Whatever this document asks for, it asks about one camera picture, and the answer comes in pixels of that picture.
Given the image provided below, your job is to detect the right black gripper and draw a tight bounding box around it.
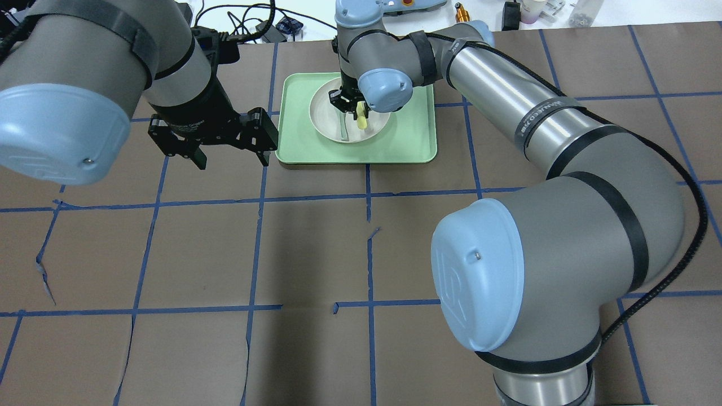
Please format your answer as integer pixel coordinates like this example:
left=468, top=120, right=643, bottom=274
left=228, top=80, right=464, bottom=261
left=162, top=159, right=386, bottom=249
left=329, top=72, right=366, bottom=116

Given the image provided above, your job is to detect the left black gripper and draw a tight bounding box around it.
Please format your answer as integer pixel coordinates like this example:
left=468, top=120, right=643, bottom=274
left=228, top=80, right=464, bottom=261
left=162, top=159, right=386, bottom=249
left=148, top=79, right=279, bottom=170

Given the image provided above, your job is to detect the yellow plastic fork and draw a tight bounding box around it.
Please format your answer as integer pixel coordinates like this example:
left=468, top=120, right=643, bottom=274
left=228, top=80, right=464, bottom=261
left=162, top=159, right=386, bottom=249
left=354, top=105, right=368, bottom=130

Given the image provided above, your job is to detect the white round plate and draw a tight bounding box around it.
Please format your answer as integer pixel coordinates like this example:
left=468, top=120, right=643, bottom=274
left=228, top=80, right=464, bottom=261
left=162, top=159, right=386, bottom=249
left=309, top=77, right=390, bottom=144

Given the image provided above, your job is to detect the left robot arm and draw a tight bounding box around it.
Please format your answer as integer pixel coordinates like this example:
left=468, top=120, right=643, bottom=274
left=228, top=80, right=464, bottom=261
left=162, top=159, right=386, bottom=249
left=1, top=1, right=279, bottom=185

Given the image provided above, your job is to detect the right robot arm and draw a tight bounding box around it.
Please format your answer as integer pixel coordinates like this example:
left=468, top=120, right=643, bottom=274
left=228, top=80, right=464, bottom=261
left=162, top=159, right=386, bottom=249
left=334, top=1, right=684, bottom=405

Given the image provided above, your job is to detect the pale green plastic spoon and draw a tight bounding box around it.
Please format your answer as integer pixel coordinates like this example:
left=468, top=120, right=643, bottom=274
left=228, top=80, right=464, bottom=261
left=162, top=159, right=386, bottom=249
left=337, top=111, right=350, bottom=142

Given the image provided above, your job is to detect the light green tray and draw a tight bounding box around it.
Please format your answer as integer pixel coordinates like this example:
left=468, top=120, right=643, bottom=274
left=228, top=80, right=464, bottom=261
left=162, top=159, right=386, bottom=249
left=276, top=73, right=437, bottom=164

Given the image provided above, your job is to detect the teach pendant near tray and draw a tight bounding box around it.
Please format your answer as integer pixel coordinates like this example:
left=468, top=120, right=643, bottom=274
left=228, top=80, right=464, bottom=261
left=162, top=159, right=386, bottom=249
left=381, top=0, right=448, bottom=15

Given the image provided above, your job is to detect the gold metal cylinder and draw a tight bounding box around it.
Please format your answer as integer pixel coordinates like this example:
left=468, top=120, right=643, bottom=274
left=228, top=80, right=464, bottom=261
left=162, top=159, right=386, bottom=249
left=454, top=2, right=471, bottom=23

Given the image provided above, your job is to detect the black power adapter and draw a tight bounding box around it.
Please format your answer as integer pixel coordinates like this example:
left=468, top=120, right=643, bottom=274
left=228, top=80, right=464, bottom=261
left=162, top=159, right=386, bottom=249
left=502, top=1, right=521, bottom=32

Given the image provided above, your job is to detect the white lilac cup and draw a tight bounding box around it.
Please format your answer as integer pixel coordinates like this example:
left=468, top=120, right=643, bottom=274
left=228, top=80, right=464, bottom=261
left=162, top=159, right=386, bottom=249
left=520, top=0, right=547, bottom=25

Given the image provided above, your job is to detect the clear plastic cup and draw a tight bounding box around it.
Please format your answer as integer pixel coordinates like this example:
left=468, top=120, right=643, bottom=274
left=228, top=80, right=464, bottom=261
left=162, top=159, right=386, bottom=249
left=568, top=0, right=604, bottom=28

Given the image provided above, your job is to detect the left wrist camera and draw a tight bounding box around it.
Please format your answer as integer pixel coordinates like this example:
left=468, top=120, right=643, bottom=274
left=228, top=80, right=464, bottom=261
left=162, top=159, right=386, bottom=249
left=191, top=26, right=240, bottom=74

